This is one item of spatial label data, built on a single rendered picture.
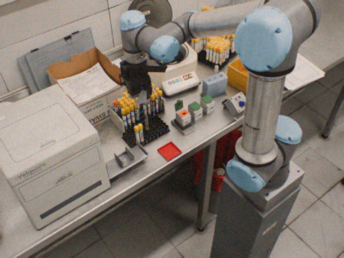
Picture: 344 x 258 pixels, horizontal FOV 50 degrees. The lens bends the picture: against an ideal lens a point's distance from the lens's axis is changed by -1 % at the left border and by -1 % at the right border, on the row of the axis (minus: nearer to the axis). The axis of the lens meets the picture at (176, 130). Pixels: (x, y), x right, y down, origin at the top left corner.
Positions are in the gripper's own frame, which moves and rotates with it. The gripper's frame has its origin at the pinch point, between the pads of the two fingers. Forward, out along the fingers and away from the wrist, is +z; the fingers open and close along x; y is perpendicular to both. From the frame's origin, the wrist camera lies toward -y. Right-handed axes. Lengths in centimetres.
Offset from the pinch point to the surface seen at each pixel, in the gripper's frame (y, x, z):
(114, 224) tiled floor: 15, -21, 105
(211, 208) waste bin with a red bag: -34, 9, 99
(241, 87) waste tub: -46.6, 5.3, 14.9
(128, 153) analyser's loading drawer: 13.5, 7.4, 12.8
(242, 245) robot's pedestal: -9, 50, 46
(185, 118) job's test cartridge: -13.0, 7.8, 10.9
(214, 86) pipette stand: -33.5, 1.3, 10.0
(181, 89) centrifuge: -25.1, -9.9, 14.9
